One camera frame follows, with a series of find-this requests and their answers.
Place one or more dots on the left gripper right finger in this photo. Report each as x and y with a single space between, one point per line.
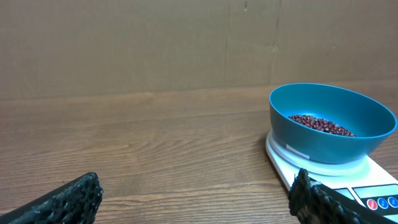
312 202

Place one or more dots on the white kitchen scale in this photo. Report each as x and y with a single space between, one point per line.
362 181

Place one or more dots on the teal metal bowl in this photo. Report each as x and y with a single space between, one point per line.
370 121

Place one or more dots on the cardboard box wall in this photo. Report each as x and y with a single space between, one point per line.
77 48

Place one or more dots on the red beans in bowl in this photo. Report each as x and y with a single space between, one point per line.
321 124

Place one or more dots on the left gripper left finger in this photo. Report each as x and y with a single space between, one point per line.
75 202

